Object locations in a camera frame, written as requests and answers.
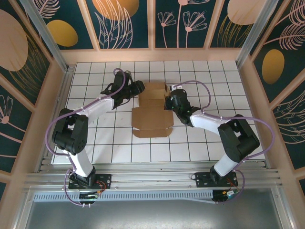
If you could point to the brown cardboard paper box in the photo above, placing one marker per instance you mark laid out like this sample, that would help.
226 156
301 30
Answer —
152 119

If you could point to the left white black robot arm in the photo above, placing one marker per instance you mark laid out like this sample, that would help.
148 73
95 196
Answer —
95 109

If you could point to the teal feather yellow oval panel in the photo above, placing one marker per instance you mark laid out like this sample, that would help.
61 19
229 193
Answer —
274 66

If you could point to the teal large peach circle panel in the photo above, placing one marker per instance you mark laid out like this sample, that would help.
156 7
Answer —
12 47

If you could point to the grey metal base sheet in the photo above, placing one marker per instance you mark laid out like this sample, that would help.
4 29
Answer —
152 217

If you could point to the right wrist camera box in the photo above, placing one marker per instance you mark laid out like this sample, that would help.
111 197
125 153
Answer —
176 87

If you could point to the aluminium side rail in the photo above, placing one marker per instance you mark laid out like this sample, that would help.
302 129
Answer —
62 95

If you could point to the teal flower print wall panel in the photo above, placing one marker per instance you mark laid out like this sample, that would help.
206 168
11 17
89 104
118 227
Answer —
171 35

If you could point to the aluminium frame rails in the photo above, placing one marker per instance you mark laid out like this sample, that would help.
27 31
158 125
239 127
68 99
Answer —
155 170

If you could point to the teal orange circle wall panel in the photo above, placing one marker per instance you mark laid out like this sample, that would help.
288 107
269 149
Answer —
114 9

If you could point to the teal yellow oval wall panel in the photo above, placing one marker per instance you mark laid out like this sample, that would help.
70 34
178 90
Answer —
62 33

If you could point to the aluminium corner post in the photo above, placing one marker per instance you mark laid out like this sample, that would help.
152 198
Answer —
46 33
252 35

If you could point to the teal yellow grass wall panel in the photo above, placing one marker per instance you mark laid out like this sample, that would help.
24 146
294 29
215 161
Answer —
238 12

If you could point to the teal feather leaves wall panel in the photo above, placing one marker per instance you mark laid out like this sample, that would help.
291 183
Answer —
290 128

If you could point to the teal single flower wall panel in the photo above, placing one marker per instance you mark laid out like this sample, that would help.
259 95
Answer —
9 133

